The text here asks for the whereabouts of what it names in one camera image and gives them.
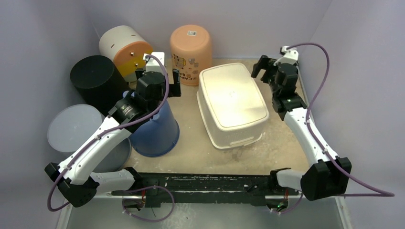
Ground black large bucket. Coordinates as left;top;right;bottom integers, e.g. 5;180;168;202
70;55;130;116

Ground orange bucket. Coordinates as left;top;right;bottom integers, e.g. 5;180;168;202
170;24;213;86

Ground blue bucket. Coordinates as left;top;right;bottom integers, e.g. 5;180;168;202
129;101;180;157

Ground cream laundry basket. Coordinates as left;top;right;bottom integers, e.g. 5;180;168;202
196;62;270;150

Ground grey lavender bucket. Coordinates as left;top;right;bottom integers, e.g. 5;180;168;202
47;104;132;173

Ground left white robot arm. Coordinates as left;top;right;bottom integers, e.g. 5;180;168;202
44;69;181;212

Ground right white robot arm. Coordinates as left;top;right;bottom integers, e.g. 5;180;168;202
251;55;352;201

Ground white orange yellow drum toy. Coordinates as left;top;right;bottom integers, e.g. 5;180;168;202
99;25;153;83

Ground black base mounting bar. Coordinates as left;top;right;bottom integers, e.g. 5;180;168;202
112;172;298;208

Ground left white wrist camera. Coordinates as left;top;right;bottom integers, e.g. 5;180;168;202
143;52;166;74

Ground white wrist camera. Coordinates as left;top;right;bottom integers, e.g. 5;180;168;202
143;52;166;74
273;46;299;66

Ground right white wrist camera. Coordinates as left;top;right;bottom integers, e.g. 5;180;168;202
273;46;299;66

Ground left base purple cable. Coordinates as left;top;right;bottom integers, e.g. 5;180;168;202
121;185;176;222

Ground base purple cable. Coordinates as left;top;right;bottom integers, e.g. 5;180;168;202
270;191;304;216
121;185;176;222

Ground aluminium rail frame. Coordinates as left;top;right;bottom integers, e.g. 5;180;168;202
45;55;352;214

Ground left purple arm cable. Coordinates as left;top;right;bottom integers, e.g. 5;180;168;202
46;54;170;212

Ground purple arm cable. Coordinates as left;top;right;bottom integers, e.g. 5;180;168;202
285;42;395;198
46;54;170;212

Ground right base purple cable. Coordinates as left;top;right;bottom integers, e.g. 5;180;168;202
270;191;304;216

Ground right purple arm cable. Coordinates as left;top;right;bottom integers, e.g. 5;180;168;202
285;42;395;198

